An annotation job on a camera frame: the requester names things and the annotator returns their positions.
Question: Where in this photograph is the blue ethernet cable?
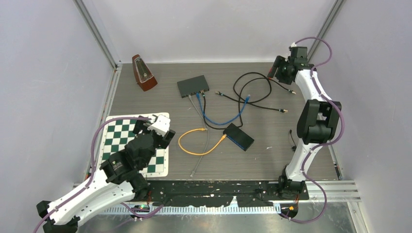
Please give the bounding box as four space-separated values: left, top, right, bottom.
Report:
195 92 251 126

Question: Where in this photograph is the green white chessboard mat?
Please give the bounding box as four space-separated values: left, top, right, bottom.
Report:
97 119 169 178

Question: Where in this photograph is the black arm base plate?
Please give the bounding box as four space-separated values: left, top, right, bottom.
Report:
132 180 309 207

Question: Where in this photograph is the black blue network switch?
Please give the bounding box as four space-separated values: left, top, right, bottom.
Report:
223 123 255 151

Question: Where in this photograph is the yellow ethernet cable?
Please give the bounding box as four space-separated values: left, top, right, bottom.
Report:
177 128 228 157

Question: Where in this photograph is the dark grey network switch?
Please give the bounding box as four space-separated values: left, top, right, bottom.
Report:
176 75 210 98

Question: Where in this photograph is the short black ethernet cable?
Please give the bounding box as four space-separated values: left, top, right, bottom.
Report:
215 72 289 114

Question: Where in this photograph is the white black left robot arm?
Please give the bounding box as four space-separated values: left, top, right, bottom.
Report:
36 113 175 233

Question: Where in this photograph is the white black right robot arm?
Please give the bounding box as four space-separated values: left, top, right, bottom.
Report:
268 45 342 199

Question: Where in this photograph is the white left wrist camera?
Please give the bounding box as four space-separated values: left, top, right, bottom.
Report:
147 113 171 136

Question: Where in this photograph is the brown wooden metronome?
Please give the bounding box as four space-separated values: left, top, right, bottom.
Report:
132 54 157 92

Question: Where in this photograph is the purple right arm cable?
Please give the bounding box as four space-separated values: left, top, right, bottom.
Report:
280 36 345 224

